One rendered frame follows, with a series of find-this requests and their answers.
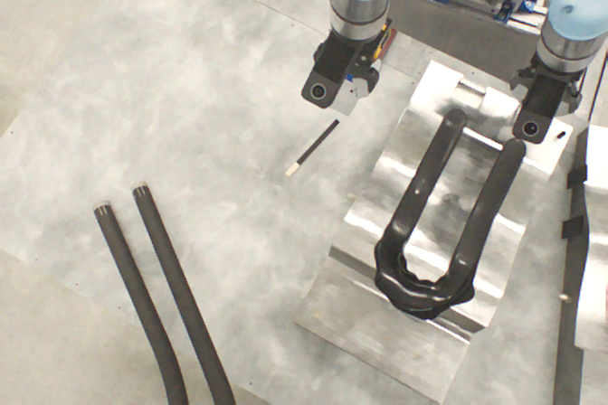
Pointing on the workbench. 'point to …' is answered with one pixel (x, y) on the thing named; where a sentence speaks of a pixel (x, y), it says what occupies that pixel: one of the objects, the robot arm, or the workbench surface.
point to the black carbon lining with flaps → (497, 188)
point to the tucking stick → (312, 147)
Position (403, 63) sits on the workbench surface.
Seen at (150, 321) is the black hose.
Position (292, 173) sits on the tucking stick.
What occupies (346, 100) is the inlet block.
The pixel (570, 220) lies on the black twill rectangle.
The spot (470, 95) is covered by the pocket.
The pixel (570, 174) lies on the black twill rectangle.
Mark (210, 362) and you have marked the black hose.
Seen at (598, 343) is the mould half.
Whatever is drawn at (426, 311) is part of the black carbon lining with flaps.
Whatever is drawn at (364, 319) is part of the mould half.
